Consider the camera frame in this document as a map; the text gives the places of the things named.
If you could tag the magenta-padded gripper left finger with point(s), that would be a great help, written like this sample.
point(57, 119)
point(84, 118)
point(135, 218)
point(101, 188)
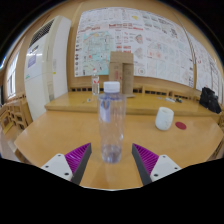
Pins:
point(60, 165)

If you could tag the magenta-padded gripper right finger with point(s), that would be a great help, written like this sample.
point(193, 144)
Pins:
point(163, 165)

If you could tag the clear white-capped water bottle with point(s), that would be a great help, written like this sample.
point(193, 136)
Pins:
point(111, 126)

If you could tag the flat round red coaster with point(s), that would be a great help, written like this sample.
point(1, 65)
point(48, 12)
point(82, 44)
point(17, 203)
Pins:
point(180, 125)

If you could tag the white ceramic mug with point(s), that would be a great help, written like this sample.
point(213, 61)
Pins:
point(164, 118)

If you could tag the wooden chairs group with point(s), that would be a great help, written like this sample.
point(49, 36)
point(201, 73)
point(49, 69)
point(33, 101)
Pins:
point(220, 133)
point(13, 115)

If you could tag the small dark device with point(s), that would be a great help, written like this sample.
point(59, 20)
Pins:
point(178, 100)

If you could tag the row of wooden chairs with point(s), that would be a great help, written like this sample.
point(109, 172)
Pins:
point(156, 90)

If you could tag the black bag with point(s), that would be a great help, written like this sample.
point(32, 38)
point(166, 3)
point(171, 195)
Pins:
point(209, 100)

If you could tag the small red-labelled clear bottle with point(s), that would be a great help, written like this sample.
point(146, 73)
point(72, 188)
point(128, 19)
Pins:
point(95, 85)

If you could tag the white standing air conditioner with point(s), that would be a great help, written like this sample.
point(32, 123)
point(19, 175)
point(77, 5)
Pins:
point(43, 73)

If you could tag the window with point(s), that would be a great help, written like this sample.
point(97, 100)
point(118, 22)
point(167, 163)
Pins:
point(12, 78)

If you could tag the brown cardboard box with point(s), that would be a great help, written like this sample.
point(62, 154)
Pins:
point(121, 71)

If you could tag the narrow wall poster sheet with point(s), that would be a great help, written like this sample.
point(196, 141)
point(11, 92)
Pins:
point(205, 66)

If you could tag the large wall poster sheet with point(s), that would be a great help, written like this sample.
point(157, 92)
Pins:
point(133, 33)

